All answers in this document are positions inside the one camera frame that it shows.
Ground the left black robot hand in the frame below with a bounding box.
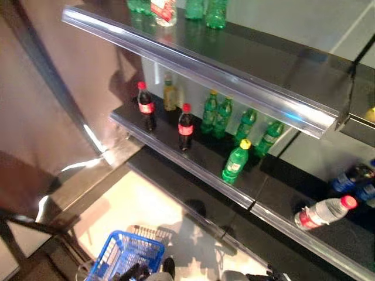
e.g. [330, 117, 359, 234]
[117, 262, 152, 281]

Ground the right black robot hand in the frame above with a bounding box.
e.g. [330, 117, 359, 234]
[246, 265, 291, 281]

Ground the blue plastic shopping basket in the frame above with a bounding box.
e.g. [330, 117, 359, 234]
[75, 230, 166, 281]

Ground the cola bottle red label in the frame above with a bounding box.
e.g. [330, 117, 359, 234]
[137, 81, 157, 132]
[178, 102, 195, 152]

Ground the left silver robot leg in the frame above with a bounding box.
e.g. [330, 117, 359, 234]
[149, 257, 176, 281]

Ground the clear water bottle red cap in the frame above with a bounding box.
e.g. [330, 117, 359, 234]
[294, 195, 359, 231]

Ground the small cola bottle blue label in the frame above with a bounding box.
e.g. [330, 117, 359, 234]
[330, 163, 375, 193]
[356, 180, 375, 207]

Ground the black framed cabinet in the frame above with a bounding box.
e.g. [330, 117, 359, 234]
[0, 204, 83, 281]

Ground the yellow tea bottle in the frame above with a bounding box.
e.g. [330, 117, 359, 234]
[162, 72, 179, 112]

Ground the black metal shelf unit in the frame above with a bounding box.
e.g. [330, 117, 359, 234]
[0, 0, 375, 281]

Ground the clear bottle red label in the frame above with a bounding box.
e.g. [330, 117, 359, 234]
[151, 0, 179, 28]

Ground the clear plastic shelf price rail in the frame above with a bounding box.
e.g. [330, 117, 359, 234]
[110, 112, 255, 210]
[335, 111, 375, 131]
[61, 5, 340, 138]
[250, 201, 375, 281]

